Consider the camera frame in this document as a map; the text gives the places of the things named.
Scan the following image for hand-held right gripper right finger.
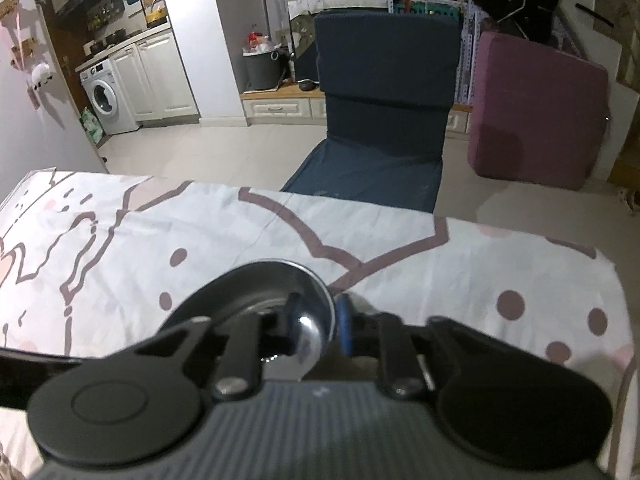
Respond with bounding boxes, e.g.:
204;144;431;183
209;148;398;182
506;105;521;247
336;294;539;402

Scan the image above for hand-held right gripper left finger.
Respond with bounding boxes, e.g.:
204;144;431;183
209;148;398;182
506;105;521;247
132;292;303;402

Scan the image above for round steel bowl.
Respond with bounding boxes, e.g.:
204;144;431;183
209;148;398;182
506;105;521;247
159;259;337;386

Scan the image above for printed bear blanket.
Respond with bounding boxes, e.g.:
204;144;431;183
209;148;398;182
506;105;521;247
0;170;632;480

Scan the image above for grey trash bin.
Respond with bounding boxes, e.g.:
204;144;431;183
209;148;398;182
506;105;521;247
243;42;287;92

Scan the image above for dark blue floor chair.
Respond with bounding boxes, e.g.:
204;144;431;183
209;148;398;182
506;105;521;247
280;8;462;213

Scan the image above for white kitchen cabinets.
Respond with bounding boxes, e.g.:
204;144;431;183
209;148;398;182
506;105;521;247
75;30;201;133

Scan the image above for green tissue pack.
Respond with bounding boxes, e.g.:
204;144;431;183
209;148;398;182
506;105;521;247
80;106;107;144

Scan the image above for white washing machine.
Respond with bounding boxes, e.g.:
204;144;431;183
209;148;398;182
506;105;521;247
80;57;139;136

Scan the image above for purple cushion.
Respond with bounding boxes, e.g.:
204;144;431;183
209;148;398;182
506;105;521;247
466;31;611;192

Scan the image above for white plush toy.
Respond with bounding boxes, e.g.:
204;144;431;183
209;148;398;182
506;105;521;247
30;60;54;87

